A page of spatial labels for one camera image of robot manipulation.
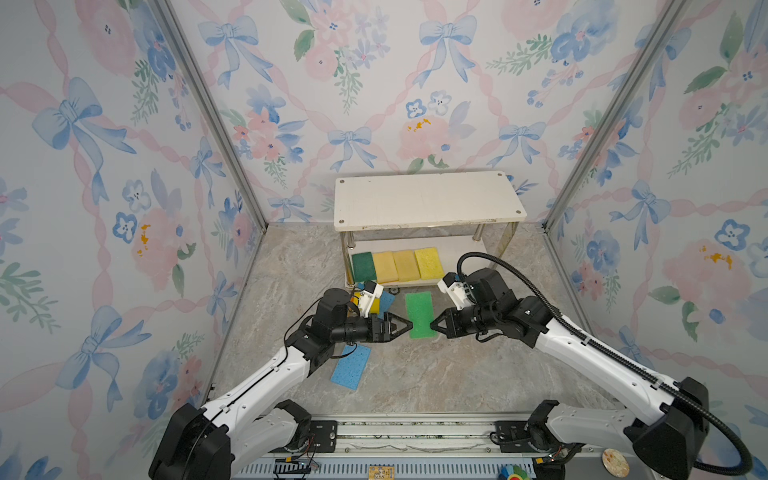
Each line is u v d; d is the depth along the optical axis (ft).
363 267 3.21
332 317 2.02
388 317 2.17
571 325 1.62
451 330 2.09
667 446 1.25
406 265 3.21
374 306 2.27
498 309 1.86
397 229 3.17
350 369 2.75
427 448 2.40
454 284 2.22
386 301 3.20
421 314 2.46
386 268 3.19
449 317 2.10
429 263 3.23
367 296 2.31
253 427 1.85
